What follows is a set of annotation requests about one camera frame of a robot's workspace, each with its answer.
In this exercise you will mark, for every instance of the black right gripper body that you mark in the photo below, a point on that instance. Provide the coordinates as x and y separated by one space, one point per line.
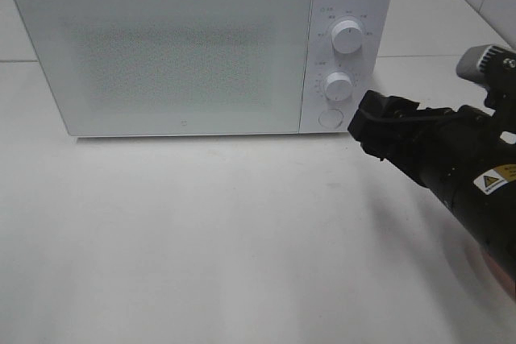
441 149

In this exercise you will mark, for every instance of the round white door button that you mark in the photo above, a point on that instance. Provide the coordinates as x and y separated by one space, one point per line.
331 119

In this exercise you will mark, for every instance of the white microwave door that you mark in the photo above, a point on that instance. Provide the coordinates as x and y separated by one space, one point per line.
172 67

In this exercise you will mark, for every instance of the pink round plate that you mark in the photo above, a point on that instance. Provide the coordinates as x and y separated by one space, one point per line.
506 282

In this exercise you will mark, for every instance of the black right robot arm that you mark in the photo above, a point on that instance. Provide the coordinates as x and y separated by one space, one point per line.
490 219

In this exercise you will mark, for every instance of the lower white round knob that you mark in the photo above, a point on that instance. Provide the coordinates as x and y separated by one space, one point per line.
338 87

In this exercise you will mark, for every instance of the white round knob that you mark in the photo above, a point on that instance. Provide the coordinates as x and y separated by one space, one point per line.
347 36
338 87

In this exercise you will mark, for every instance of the upper white round knob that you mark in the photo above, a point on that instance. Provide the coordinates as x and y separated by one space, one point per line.
347 36

